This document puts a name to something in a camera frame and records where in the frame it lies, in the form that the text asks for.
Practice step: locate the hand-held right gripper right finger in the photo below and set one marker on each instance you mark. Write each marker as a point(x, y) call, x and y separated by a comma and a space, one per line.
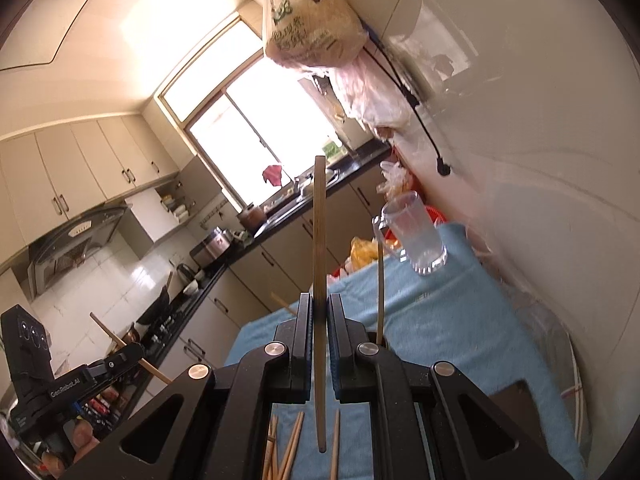
point(334, 345)

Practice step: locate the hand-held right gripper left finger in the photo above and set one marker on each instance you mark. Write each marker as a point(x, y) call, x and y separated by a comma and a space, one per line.
point(307, 345)

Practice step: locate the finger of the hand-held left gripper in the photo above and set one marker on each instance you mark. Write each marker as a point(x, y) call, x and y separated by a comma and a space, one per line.
point(122, 357)

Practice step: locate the wooden chopstick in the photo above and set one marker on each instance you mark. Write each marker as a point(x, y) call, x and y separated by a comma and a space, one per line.
point(106, 331)
point(320, 235)

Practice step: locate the bunch of wooden chopsticks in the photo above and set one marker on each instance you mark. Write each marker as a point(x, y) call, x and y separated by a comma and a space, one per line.
point(335, 445)

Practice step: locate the person's left hand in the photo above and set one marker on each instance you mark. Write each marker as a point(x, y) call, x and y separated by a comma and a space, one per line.
point(85, 441)

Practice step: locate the black gas stove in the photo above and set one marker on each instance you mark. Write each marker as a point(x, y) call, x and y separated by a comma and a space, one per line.
point(160, 332)

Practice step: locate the black wok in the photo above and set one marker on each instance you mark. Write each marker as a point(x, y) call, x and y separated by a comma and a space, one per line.
point(155, 305)

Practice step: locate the beige base cabinets black countertop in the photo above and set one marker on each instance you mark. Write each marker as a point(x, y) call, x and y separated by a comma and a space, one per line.
point(280, 255)

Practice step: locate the yellow plastic bag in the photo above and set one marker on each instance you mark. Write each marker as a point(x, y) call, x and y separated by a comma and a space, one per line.
point(362, 255)

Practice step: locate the white bowl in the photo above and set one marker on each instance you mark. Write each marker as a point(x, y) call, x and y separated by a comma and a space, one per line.
point(191, 289)

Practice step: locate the dark electric kettle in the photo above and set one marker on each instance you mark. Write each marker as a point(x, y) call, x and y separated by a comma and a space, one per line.
point(186, 274)

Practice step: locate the blue table cloth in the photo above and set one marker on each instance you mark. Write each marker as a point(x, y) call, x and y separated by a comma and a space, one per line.
point(450, 320)

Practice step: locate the grey range hood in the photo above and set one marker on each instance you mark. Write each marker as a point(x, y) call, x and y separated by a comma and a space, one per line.
point(75, 240)

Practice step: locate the clear glass mug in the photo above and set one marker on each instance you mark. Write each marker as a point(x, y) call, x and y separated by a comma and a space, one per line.
point(417, 240)

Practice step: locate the silver rice cooker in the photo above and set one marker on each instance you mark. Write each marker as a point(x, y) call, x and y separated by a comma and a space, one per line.
point(212, 250)

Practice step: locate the brown cooking pot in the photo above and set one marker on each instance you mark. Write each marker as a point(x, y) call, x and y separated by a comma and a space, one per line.
point(252, 217)

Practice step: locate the stack of white dishes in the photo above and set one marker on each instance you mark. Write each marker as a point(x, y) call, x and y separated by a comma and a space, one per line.
point(175, 207)

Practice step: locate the red plastic basin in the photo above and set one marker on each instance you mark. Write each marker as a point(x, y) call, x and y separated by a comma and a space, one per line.
point(435, 214)

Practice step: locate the red hanging cloth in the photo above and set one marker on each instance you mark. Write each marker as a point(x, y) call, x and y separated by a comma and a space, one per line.
point(272, 175)

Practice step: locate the green box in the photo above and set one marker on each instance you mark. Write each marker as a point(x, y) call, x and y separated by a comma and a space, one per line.
point(331, 148)

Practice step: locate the beige upper cabinets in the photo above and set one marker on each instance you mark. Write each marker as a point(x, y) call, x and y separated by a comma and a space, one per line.
point(75, 160)

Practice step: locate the kitchen window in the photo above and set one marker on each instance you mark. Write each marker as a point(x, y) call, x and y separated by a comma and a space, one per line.
point(240, 125)

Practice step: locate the clear hanging plastic bags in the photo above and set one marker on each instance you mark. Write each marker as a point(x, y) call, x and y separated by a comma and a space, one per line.
point(370, 95)

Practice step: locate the tan printed plastic bag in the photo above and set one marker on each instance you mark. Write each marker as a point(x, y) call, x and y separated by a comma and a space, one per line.
point(315, 35)

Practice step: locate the ceiling light panel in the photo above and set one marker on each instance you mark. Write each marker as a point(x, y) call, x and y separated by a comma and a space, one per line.
point(45, 25)

